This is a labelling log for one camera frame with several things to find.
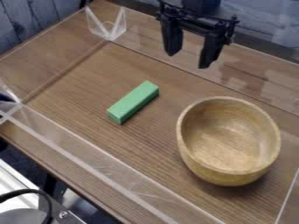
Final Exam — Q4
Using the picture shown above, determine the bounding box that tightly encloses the black cable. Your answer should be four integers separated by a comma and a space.
0, 188, 53, 224

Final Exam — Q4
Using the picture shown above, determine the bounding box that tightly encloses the clear acrylic front wall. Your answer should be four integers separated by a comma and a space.
0, 85, 226, 224

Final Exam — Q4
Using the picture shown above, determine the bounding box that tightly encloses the green rectangular block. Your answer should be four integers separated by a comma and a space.
107, 80, 159, 124

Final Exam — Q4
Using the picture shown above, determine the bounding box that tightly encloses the grey metal bracket with screw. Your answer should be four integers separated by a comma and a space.
39, 196, 87, 224

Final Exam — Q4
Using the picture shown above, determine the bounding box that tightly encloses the clear acrylic right panel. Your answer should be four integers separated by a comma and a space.
275, 169, 299, 224

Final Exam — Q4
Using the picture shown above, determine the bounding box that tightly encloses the clear acrylic corner bracket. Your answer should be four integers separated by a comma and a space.
85, 7, 127, 41

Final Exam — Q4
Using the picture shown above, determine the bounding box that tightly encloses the light wooden bowl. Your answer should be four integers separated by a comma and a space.
176, 96, 282, 186

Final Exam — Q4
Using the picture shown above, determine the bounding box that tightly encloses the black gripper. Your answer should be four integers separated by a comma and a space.
156, 0, 239, 69

